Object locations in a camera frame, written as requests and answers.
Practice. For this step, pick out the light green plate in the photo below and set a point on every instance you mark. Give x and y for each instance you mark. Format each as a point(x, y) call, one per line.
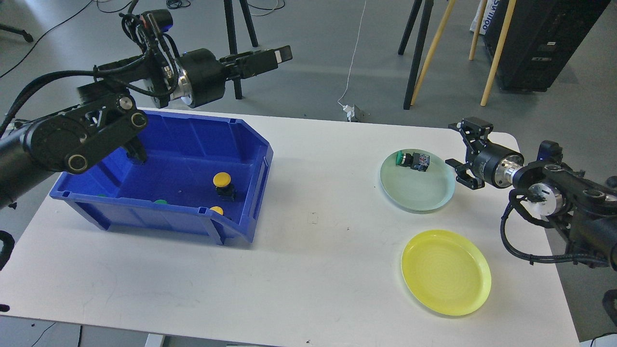
point(414, 191)

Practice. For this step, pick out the black tripod left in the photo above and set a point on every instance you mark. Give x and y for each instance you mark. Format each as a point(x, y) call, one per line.
point(231, 32)

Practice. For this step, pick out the yellow plate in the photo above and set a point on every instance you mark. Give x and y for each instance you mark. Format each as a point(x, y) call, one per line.
point(446, 272)

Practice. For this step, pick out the blue plastic storage bin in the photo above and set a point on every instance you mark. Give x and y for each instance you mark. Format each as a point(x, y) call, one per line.
point(184, 153)

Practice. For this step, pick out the black tripod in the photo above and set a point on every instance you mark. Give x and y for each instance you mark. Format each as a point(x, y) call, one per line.
point(424, 7)
point(231, 32)

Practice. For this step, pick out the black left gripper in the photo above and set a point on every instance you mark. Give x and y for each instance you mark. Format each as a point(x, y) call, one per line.
point(202, 76)

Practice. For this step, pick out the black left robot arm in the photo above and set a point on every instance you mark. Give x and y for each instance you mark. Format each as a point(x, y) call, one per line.
point(77, 138)

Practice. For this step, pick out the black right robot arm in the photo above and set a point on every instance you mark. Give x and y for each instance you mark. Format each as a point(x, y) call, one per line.
point(545, 193)

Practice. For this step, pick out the black tripod right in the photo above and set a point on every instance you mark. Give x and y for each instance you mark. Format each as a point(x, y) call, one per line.
point(424, 7)

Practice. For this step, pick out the black cabinet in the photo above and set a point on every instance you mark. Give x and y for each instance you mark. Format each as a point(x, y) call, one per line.
point(542, 37)

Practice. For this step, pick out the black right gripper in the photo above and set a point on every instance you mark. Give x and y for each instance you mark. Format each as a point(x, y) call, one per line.
point(489, 163)

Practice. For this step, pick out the yellow button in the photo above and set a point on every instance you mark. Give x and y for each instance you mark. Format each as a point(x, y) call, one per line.
point(224, 186)
point(136, 157)

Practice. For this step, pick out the white printed bag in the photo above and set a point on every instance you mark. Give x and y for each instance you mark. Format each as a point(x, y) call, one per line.
point(484, 15)

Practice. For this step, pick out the yellow button front corner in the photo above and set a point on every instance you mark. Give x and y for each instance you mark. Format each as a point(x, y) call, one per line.
point(217, 209)

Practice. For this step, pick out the green push button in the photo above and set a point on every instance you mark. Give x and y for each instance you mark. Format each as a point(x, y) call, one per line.
point(416, 161)

